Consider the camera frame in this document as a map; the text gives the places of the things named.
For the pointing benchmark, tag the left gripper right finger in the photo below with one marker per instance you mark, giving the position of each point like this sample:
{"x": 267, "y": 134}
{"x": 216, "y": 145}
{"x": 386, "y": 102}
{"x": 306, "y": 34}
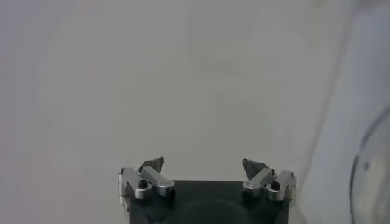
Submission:
{"x": 262, "y": 181}

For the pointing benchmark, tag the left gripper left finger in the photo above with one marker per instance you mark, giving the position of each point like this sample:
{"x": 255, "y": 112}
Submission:
{"x": 152, "y": 179}

